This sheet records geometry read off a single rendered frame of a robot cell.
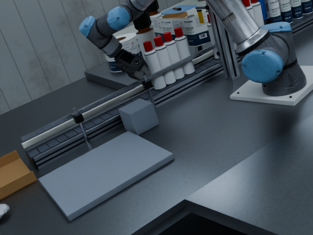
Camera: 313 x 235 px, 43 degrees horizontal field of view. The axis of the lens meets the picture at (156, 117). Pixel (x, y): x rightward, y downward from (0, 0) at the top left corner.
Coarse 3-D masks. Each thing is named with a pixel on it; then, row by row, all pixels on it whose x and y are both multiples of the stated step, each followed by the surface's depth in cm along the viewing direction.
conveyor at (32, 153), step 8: (304, 16) 203; (200, 64) 182; (208, 64) 178; (152, 88) 171; (168, 88) 167; (136, 96) 168; (144, 96) 165; (120, 104) 165; (104, 112) 162; (112, 112) 159; (88, 120) 159; (96, 120) 156; (104, 120) 154; (72, 128) 156; (80, 128) 154; (88, 128) 151; (56, 136) 153; (64, 136) 151; (72, 136) 149; (40, 144) 151; (48, 144) 149; (56, 144) 146; (32, 152) 146; (40, 152) 145
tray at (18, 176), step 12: (12, 156) 155; (0, 168) 153; (12, 168) 150; (24, 168) 147; (0, 180) 143; (12, 180) 140; (24, 180) 134; (36, 180) 136; (0, 192) 130; (12, 192) 132
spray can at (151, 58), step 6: (144, 42) 161; (150, 42) 160; (144, 48) 161; (150, 48) 160; (144, 54) 162; (150, 54) 160; (156, 54) 162; (150, 60) 161; (156, 60) 162; (150, 66) 163; (156, 66) 163; (150, 72) 164; (156, 78) 164; (162, 78) 165; (156, 84) 166; (162, 84) 166
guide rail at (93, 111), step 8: (200, 56) 180; (208, 56) 182; (136, 88) 166; (120, 96) 163; (128, 96) 165; (104, 104) 160; (112, 104) 162; (88, 112) 158; (96, 112) 159; (72, 120) 155; (56, 128) 152; (64, 128) 154; (40, 136) 150; (48, 136) 151; (24, 144) 147; (32, 144) 149
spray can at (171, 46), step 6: (168, 36) 164; (168, 42) 165; (174, 42) 165; (168, 48) 166; (174, 48) 166; (174, 54) 166; (174, 60) 167; (180, 66) 169; (174, 72) 170; (180, 72) 170; (180, 78) 171
